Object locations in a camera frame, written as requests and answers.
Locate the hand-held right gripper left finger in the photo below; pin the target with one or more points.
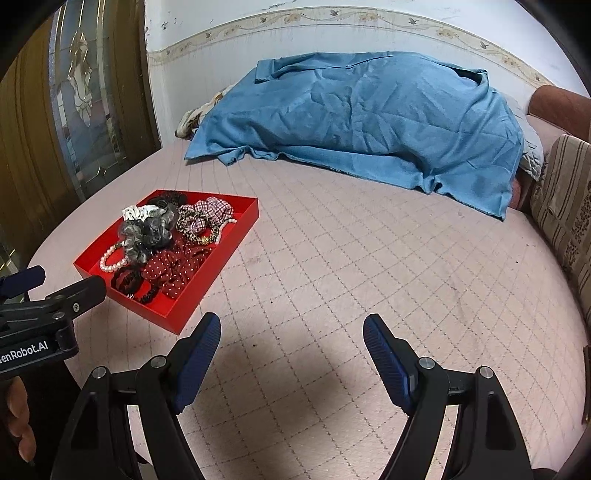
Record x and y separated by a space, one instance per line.
203 350

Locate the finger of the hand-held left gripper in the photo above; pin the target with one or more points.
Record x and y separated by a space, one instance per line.
23 279
74 295

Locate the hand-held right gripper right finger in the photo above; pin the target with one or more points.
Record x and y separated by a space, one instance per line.
383 355

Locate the red polka dot scrunchie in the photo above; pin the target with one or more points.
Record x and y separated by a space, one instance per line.
178 270

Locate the red tray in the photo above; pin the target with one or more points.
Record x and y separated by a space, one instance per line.
217 258

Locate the grey scrunchie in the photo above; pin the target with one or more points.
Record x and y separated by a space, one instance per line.
147 235

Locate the white dotted scrunchie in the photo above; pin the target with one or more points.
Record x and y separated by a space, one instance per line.
138 211

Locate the person's left hand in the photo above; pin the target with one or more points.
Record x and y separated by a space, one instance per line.
21 415

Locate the pink quilted bed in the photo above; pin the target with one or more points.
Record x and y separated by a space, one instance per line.
346 277

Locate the leopard print scrunchie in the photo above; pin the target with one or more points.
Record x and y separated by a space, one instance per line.
187 221

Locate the plaid scrunchie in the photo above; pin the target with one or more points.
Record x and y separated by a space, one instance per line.
212 210

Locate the wooden door with glass panel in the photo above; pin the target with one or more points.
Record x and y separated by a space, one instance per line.
69 115

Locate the floral cloth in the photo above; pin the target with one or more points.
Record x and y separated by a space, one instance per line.
194 120

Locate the blue blanket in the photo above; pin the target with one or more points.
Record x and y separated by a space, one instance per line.
360 120

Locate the striped beige cushion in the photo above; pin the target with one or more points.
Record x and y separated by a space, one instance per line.
565 198

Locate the grey quilted cloth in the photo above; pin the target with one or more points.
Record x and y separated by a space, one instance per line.
531 147

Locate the brown sofa armrest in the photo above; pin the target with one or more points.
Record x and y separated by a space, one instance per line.
561 104

